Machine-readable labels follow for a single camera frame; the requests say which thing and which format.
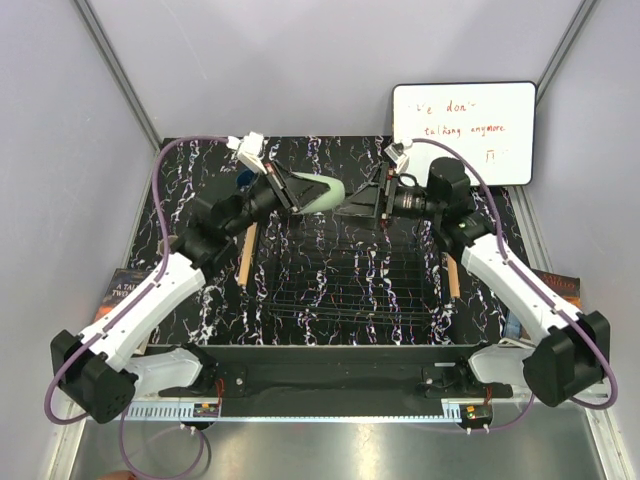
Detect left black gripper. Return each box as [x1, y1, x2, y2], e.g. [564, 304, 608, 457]
[224, 159, 330, 239]

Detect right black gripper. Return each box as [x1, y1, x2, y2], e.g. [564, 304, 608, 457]
[334, 162, 444, 232]

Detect light green cup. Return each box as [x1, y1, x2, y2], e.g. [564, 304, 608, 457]
[290, 172, 346, 215]

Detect dark blue mug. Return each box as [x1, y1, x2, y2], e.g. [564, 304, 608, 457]
[236, 169, 258, 191]

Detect beige mug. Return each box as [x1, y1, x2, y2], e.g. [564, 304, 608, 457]
[156, 235, 178, 256]

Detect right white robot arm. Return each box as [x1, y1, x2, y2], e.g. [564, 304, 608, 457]
[336, 157, 611, 407]

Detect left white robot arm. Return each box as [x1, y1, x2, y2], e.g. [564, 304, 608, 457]
[50, 161, 345, 424]

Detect black marble mat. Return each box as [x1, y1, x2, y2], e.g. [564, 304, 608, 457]
[149, 136, 508, 346]

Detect white whiteboard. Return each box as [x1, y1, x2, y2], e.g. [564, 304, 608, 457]
[392, 81, 537, 186]

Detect Tale of Two Cities book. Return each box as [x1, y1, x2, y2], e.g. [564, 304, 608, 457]
[94, 269, 150, 321]

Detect books at right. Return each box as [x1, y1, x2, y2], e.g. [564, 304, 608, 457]
[503, 269, 582, 343]

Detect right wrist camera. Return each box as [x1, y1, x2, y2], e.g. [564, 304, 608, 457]
[384, 139, 413, 174]

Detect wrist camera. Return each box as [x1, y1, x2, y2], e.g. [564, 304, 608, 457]
[384, 139, 413, 174]
[227, 132, 267, 174]

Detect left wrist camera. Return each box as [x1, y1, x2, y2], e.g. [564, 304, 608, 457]
[227, 132, 267, 174]

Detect black wire dish rack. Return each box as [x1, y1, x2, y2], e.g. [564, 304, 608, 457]
[248, 212, 452, 327]

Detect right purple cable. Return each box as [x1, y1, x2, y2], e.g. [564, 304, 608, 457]
[409, 137, 619, 436]

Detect purple cable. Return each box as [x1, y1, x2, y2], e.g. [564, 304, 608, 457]
[409, 137, 619, 436]
[44, 135, 241, 480]

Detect left wooden rack handle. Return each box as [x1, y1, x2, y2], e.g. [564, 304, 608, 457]
[237, 223, 258, 287]

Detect wooden rack handle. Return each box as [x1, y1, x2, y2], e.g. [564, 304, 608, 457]
[446, 254, 460, 298]
[237, 223, 258, 287]

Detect right wooden rack handle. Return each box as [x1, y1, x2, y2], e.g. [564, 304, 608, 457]
[446, 254, 460, 298]

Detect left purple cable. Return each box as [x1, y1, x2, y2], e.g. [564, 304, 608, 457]
[44, 135, 241, 480]

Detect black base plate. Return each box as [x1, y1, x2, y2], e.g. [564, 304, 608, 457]
[158, 343, 515, 417]

